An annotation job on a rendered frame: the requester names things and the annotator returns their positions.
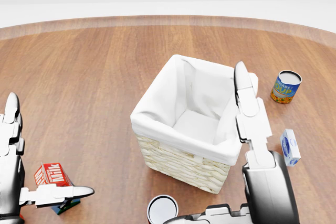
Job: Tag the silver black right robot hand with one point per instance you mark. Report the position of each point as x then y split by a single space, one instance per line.
267 187

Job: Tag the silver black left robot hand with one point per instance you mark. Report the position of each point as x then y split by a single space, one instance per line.
10 176

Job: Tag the red milk carton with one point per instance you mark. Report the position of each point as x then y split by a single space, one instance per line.
52 174

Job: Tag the wicker basket with white liner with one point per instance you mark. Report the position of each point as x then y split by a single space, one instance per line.
183 163

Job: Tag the small white and blue box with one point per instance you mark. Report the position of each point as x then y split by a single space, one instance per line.
290 146

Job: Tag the blue alphabet soup can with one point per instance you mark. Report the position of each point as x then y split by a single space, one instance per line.
284 90

